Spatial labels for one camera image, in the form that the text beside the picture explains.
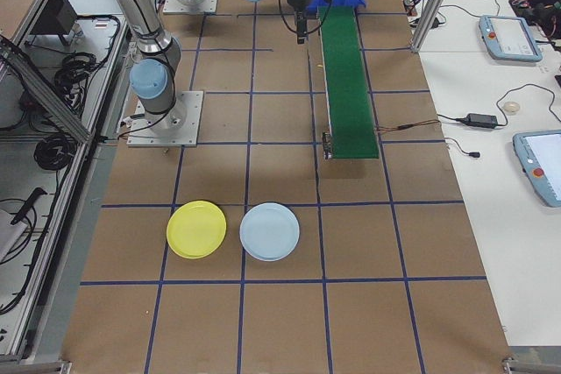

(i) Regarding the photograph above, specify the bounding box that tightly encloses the aluminium profile post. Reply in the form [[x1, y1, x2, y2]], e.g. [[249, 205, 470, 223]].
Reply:
[[410, 0, 465, 54]]

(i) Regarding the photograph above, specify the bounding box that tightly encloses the light blue plastic plate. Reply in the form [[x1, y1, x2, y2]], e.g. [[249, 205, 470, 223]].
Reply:
[[238, 201, 302, 262]]

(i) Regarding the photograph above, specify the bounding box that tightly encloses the yellow plastic plate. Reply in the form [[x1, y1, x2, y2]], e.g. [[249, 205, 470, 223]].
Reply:
[[166, 200, 228, 260]]

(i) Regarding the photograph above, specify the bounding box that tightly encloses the green conveyor belt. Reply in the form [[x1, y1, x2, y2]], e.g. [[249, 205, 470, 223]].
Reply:
[[316, 4, 380, 161]]

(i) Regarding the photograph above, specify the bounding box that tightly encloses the light blue teach pendant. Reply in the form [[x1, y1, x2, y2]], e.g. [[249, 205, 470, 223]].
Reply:
[[478, 14, 543, 63], [512, 129, 561, 208]]

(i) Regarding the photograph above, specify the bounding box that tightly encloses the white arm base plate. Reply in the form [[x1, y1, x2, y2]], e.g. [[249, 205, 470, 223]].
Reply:
[[126, 90, 205, 148], [162, 0, 219, 14]]

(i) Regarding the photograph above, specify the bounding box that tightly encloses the black cable coil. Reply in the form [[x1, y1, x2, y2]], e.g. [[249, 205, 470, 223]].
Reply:
[[54, 53, 104, 95], [34, 132, 72, 172]]

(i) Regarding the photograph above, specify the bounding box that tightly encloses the red conveyor wire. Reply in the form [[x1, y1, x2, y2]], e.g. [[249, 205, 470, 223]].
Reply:
[[375, 119, 441, 133]]

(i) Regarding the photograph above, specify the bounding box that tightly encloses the V-shaped metal bar frame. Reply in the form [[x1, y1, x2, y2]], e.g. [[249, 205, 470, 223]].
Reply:
[[0, 0, 132, 366]]

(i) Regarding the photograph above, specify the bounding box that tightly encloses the black box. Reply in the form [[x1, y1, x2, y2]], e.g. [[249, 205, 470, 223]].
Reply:
[[29, 0, 81, 37]]

